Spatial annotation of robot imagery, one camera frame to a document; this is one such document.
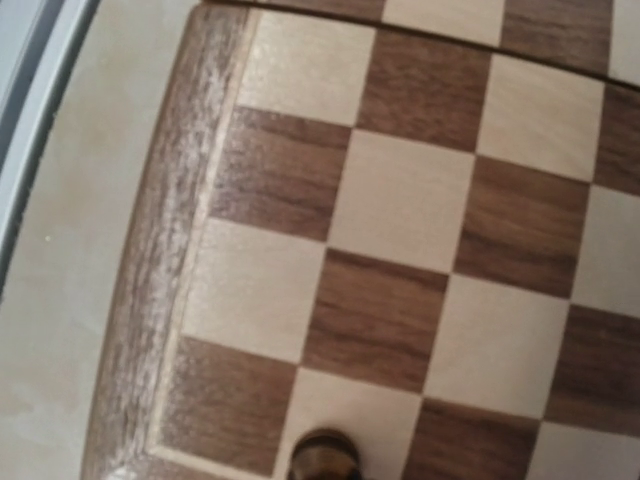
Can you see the wooden chess board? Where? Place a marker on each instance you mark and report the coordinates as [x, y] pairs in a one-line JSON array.
[[414, 222]]

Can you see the aluminium front rail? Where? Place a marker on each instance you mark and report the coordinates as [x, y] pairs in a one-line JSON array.
[[40, 42]]

